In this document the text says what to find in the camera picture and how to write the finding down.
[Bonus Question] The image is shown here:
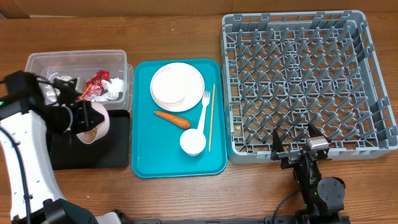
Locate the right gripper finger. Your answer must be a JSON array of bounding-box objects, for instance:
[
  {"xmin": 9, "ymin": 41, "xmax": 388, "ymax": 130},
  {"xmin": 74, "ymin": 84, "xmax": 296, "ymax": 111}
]
[
  {"xmin": 307, "ymin": 123, "xmax": 324, "ymax": 138},
  {"xmin": 271, "ymin": 128, "xmax": 284, "ymax": 154}
]

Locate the white cup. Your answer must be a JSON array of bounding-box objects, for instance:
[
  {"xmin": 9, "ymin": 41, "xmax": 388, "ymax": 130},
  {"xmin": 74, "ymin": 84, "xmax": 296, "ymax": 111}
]
[{"xmin": 180, "ymin": 129, "xmax": 206, "ymax": 156}]

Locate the red snack wrapper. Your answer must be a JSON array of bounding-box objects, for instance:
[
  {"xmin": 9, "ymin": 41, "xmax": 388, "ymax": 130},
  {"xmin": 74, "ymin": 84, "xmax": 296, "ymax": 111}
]
[{"xmin": 77, "ymin": 70, "xmax": 110, "ymax": 101}]

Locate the peanut shells and rice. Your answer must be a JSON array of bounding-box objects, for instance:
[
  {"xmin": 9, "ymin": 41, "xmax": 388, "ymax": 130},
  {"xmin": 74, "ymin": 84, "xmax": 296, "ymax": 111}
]
[{"xmin": 83, "ymin": 128, "xmax": 98, "ymax": 138}]

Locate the white tissue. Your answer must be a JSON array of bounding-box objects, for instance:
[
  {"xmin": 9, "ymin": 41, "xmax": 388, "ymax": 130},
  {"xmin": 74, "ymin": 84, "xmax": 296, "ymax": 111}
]
[{"xmin": 95, "ymin": 78, "xmax": 124, "ymax": 102}]

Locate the grey dishwasher rack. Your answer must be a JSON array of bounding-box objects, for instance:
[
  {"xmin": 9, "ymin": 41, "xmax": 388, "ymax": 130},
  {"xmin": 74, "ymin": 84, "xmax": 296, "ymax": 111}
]
[{"xmin": 221, "ymin": 11, "xmax": 397, "ymax": 164}]

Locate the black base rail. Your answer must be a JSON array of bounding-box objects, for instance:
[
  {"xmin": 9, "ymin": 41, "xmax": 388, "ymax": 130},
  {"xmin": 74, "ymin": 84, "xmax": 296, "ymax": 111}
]
[{"xmin": 130, "ymin": 214, "xmax": 352, "ymax": 224}]

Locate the black tray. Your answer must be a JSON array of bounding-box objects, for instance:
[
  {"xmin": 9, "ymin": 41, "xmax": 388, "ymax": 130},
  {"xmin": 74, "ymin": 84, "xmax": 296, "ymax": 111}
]
[{"xmin": 47, "ymin": 110, "xmax": 130, "ymax": 170}]

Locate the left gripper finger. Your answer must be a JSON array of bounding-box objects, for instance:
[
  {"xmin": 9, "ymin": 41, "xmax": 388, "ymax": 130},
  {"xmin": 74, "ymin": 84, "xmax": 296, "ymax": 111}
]
[
  {"xmin": 53, "ymin": 77, "xmax": 84, "ymax": 106},
  {"xmin": 71, "ymin": 101, "xmax": 105, "ymax": 134}
]

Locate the white napkin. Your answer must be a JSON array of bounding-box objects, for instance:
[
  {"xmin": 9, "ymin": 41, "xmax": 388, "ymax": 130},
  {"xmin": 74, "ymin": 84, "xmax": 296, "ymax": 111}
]
[{"xmin": 44, "ymin": 75, "xmax": 72, "ymax": 103}]

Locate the white round plate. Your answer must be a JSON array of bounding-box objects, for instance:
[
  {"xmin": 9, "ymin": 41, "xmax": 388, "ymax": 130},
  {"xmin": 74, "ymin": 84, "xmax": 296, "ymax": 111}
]
[{"xmin": 150, "ymin": 62, "xmax": 205, "ymax": 112}]

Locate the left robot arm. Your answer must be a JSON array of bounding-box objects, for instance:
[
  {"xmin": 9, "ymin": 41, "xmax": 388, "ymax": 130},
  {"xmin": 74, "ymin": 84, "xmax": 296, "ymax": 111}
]
[{"xmin": 1, "ymin": 70, "xmax": 129, "ymax": 223}]

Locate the clear plastic bin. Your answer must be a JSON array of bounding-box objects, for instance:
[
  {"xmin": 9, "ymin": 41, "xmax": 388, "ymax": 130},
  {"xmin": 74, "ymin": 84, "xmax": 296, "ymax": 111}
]
[{"xmin": 25, "ymin": 50, "xmax": 134, "ymax": 111}]

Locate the pink bowl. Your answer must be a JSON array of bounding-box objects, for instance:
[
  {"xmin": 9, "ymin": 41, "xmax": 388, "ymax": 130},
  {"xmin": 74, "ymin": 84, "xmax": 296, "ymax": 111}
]
[{"xmin": 76, "ymin": 102, "xmax": 109, "ymax": 144}]

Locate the orange carrot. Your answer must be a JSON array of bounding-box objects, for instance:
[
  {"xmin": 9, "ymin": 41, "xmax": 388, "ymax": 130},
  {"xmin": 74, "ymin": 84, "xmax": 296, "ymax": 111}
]
[{"xmin": 154, "ymin": 111, "xmax": 190, "ymax": 129}]

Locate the white plastic fork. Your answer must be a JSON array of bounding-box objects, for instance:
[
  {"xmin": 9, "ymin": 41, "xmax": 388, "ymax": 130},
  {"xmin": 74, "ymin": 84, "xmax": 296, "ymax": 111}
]
[{"xmin": 197, "ymin": 91, "xmax": 211, "ymax": 133}]

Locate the teal serving tray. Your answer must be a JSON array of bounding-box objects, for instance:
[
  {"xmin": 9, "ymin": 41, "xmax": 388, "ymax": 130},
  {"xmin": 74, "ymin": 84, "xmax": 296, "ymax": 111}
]
[{"xmin": 131, "ymin": 58, "xmax": 228, "ymax": 178}]

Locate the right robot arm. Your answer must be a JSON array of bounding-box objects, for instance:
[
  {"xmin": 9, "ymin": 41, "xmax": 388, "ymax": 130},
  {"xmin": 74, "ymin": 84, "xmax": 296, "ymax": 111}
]
[{"xmin": 271, "ymin": 123, "xmax": 351, "ymax": 224}]

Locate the wooden chopstick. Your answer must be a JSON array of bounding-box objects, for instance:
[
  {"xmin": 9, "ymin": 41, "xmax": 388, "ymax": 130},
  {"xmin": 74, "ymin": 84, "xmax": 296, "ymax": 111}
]
[{"xmin": 208, "ymin": 84, "xmax": 216, "ymax": 152}]

